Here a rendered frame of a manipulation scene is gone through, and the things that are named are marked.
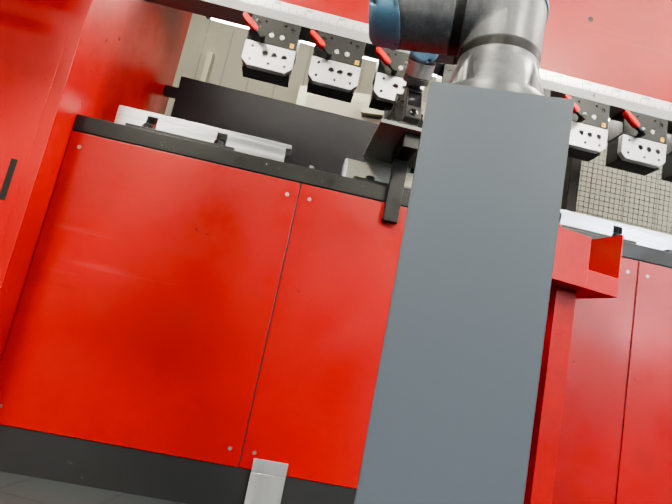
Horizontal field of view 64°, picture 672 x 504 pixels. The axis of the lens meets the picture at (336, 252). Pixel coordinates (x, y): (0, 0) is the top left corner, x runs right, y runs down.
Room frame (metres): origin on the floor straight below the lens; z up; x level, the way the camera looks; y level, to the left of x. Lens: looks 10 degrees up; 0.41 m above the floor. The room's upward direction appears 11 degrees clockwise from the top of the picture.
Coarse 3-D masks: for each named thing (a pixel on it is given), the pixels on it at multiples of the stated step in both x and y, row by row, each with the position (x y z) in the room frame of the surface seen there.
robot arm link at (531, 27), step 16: (464, 0) 0.67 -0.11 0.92; (480, 0) 0.66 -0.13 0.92; (496, 0) 0.66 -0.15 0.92; (512, 0) 0.65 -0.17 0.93; (528, 0) 0.66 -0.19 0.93; (544, 0) 0.67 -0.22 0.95; (464, 16) 0.67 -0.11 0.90; (480, 16) 0.67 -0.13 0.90; (496, 16) 0.66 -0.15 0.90; (512, 16) 0.65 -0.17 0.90; (528, 16) 0.66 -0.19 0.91; (544, 16) 0.68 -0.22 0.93; (464, 32) 0.69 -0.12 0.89; (480, 32) 0.67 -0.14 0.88; (496, 32) 0.66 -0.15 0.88; (512, 32) 0.65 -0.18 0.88; (528, 32) 0.66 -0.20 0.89; (544, 32) 0.69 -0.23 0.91; (448, 48) 0.72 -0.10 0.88
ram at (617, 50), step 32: (160, 0) 1.49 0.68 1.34; (192, 0) 1.45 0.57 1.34; (224, 0) 1.45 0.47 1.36; (288, 0) 1.47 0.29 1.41; (320, 0) 1.48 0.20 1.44; (352, 0) 1.48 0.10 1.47; (576, 0) 1.55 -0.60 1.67; (608, 0) 1.56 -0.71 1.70; (640, 0) 1.57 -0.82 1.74; (352, 32) 1.49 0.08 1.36; (576, 32) 1.55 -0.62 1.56; (608, 32) 1.56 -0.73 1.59; (640, 32) 1.57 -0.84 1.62; (544, 64) 1.54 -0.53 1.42; (576, 64) 1.55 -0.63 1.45; (608, 64) 1.56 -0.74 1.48; (640, 64) 1.57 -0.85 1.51; (576, 96) 1.55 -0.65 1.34; (608, 96) 1.56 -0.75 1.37
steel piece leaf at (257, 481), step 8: (256, 480) 1.37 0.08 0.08; (264, 480) 1.37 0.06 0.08; (272, 480) 1.37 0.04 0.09; (280, 480) 1.37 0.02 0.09; (248, 488) 1.36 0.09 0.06; (256, 488) 1.37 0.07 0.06; (264, 488) 1.37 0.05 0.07; (272, 488) 1.37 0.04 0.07; (280, 488) 1.37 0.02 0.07; (248, 496) 1.36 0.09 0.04; (256, 496) 1.37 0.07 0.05; (264, 496) 1.37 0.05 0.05; (272, 496) 1.37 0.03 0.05; (280, 496) 1.37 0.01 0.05
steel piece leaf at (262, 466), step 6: (258, 462) 1.37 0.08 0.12; (264, 462) 1.37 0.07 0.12; (270, 462) 1.37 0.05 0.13; (276, 462) 1.37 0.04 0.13; (252, 468) 1.36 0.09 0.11; (258, 468) 1.37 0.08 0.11; (264, 468) 1.37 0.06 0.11; (270, 468) 1.37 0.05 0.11; (276, 468) 1.37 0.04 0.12; (282, 468) 1.37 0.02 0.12; (270, 474) 1.37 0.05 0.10; (276, 474) 1.37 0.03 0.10; (282, 474) 1.37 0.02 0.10
